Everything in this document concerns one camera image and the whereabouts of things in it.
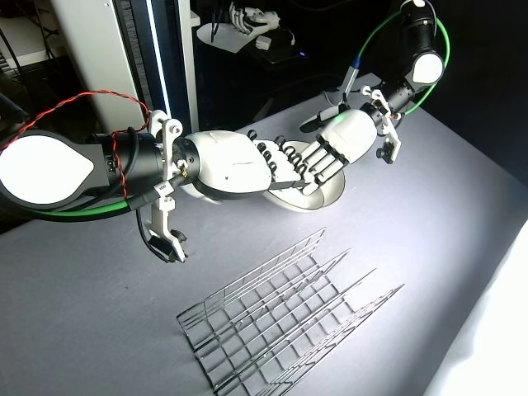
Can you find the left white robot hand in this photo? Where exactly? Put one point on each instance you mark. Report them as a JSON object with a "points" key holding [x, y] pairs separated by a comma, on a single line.
{"points": [[350, 132]]}

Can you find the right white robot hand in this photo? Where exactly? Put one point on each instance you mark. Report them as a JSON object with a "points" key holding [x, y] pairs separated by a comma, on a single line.
{"points": [[231, 165]]}

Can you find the flat black device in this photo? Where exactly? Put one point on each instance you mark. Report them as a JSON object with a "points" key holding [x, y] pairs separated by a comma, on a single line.
{"points": [[284, 53]]}

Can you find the small white adapter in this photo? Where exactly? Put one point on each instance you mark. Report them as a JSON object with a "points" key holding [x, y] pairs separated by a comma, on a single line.
{"points": [[264, 42]]}

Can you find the white paper sheet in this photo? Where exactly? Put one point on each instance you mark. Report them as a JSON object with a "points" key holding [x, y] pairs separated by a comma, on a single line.
{"points": [[222, 37]]}

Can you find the spare white robotic hand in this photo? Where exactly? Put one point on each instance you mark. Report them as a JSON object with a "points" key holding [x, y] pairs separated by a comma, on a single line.
{"points": [[264, 18]]}

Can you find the left white wrist camera bracket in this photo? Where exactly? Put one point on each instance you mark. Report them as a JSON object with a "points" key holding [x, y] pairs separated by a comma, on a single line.
{"points": [[392, 140]]}

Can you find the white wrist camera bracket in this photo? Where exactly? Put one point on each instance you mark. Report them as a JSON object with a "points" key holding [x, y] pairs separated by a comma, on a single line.
{"points": [[392, 140], [158, 218]]}

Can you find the right white wrist camera bracket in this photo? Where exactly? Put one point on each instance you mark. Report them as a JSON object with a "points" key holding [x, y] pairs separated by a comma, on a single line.
{"points": [[158, 218]]}

